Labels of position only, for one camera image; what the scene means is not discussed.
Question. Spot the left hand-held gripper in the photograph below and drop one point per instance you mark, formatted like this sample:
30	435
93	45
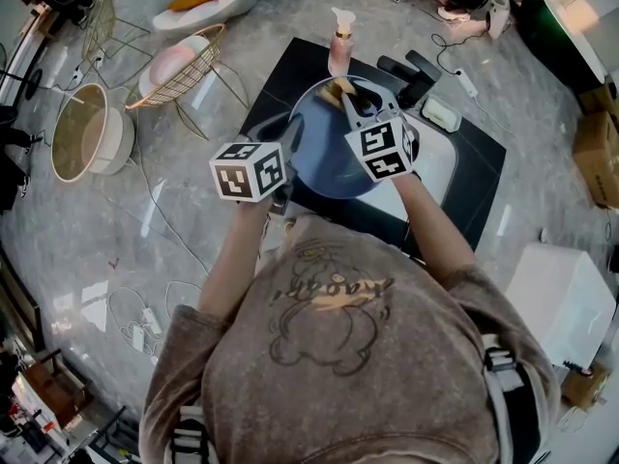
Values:
242	177

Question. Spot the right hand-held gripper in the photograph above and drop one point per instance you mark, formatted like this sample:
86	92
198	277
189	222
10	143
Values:
382	148

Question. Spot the yellow sponge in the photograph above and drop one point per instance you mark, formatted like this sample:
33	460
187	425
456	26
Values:
333	92

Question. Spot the blue plate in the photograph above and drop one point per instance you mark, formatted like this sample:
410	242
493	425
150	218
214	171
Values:
329	153

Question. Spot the person's left forearm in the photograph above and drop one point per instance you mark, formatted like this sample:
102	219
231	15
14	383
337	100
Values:
232	269

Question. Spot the person's right forearm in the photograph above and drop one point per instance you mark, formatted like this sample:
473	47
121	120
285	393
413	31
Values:
435	230

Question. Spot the black faucet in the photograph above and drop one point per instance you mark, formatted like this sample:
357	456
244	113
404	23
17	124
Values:
416	85

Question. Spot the pink pump soap bottle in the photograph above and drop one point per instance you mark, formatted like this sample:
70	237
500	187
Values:
340	51

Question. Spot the soap bar on dish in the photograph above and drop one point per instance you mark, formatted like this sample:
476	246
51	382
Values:
440	113

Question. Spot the person's beige shoe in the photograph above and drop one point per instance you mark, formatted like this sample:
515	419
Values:
291	224

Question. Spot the white sink basin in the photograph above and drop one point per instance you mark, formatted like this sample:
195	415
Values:
435	162

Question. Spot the white power strip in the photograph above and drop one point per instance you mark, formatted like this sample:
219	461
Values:
152	321
466	81

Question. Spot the black sink cabinet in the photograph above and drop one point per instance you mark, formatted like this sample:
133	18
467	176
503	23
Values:
479	172

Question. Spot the pink round cushion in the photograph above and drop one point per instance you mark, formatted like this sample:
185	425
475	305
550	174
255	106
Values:
169	63

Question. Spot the beige round basin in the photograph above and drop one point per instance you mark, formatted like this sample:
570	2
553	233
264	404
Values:
92	133

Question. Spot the green bathtub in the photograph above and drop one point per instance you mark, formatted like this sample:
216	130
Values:
546	32

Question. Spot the flat cardboard box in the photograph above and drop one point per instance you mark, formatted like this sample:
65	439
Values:
599	97

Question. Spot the large cardboard box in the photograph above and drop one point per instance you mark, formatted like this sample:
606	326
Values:
599	162

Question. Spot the white power adapter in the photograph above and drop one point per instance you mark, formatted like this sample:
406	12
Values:
137	339

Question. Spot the person's brown printed shirt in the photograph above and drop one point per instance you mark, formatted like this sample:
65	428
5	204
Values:
338	380

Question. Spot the black standing fan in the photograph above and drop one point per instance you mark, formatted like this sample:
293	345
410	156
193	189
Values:
34	85

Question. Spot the white box-shaped appliance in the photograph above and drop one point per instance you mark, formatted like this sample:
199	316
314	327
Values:
561	302

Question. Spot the brown wooden stool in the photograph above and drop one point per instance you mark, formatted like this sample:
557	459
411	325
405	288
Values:
53	389

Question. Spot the small brown box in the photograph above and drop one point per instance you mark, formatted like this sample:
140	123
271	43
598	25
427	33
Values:
585	387

